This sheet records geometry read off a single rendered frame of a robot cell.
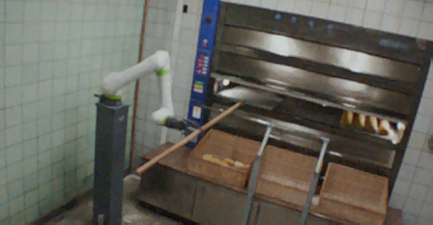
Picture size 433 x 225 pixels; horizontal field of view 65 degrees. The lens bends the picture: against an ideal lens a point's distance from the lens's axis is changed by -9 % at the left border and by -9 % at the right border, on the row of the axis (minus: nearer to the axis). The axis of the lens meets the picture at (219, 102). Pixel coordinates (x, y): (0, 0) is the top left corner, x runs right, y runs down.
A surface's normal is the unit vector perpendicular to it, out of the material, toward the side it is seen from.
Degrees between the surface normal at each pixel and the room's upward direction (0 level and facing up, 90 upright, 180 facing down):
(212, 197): 90
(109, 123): 90
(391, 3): 90
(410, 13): 90
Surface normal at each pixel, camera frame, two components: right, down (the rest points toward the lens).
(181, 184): -0.39, 0.19
